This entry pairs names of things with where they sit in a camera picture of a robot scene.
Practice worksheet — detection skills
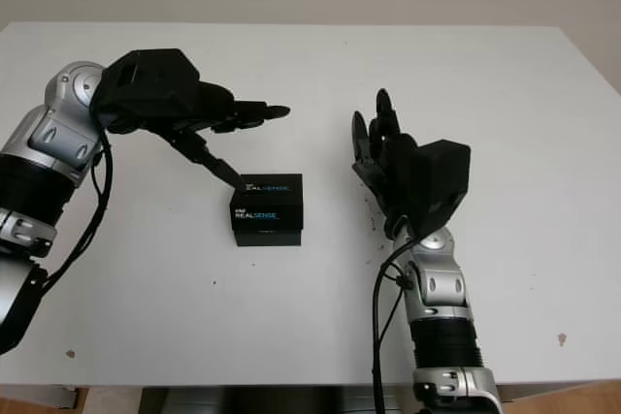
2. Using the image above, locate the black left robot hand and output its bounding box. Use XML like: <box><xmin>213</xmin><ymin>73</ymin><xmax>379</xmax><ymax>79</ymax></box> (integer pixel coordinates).
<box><xmin>91</xmin><ymin>79</ymin><xmax>292</xmax><ymax>191</ymax></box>

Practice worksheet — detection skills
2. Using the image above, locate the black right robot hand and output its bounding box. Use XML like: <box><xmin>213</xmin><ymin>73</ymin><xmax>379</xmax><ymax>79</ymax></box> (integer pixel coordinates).
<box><xmin>349</xmin><ymin>87</ymin><xmax>431</xmax><ymax>240</ymax></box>

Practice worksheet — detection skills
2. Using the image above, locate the black box lid with label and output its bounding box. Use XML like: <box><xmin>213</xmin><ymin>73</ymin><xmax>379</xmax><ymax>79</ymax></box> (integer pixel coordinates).
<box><xmin>227</xmin><ymin>172</ymin><xmax>306</xmax><ymax>235</ymax></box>

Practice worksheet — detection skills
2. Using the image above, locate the dark grey robot body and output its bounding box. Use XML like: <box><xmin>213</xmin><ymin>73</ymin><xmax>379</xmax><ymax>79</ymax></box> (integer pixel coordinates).
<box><xmin>140</xmin><ymin>386</ymin><xmax>419</xmax><ymax>414</ymax></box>

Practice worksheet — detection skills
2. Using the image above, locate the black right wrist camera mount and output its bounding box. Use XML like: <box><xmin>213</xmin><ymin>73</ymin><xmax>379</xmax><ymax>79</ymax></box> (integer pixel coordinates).
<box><xmin>414</xmin><ymin>139</ymin><xmax>474</xmax><ymax>237</ymax></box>

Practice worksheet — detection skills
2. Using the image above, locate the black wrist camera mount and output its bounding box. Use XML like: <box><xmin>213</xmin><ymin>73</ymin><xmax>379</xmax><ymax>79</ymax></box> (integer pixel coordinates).
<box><xmin>99</xmin><ymin>48</ymin><xmax>203</xmax><ymax>101</ymax></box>
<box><xmin>414</xmin><ymin>139</ymin><xmax>474</xmax><ymax>237</ymax></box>

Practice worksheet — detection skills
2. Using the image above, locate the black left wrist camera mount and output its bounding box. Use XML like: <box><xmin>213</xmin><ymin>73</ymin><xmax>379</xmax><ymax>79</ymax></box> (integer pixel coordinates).
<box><xmin>99</xmin><ymin>48</ymin><xmax>203</xmax><ymax>101</ymax></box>

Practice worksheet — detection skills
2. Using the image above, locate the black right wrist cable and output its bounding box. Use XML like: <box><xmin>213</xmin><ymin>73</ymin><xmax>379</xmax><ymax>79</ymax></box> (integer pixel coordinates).
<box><xmin>370</xmin><ymin>233</ymin><xmax>419</xmax><ymax>414</ymax></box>

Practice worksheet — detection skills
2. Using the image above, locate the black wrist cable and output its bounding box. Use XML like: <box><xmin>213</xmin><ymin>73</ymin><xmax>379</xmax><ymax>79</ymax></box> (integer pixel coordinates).
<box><xmin>44</xmin><ymin>127</ymin><xmax>116</xmax><ymax>292</ymax></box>
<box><xmin>370</xmin><ymin>233</ymin><xmax>419</xmax><ymax>414</ymax></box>

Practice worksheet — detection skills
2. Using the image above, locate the black camera box base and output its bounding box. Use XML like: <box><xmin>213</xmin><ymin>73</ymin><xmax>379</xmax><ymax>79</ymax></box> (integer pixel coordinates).
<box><xmin>234</xmin><ymin>227</ymin><xmax>305</xmax><ymax>248</ymax></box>

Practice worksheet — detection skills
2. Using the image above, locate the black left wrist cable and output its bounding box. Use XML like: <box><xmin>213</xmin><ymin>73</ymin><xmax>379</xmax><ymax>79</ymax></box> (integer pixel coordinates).
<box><xmin>44</xmin><ymin>127</ymin><xmax>116</xmax><ymax>292</ymax></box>

